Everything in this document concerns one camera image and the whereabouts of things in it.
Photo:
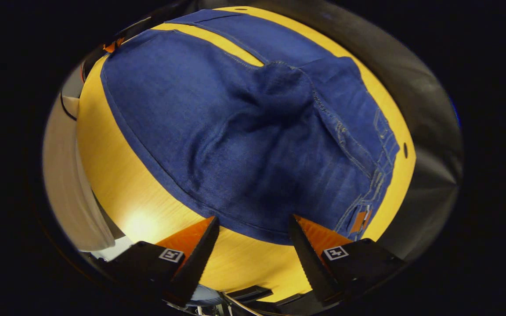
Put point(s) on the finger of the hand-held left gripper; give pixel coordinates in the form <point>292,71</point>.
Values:
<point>113,44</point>

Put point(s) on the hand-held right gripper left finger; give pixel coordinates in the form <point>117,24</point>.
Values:
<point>198,263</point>

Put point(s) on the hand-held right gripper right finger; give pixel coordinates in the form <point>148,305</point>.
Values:
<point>308,259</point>

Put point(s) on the blue jeans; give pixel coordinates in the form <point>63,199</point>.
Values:
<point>235,145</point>

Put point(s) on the black backdrop cloth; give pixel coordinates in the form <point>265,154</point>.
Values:
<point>428,131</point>

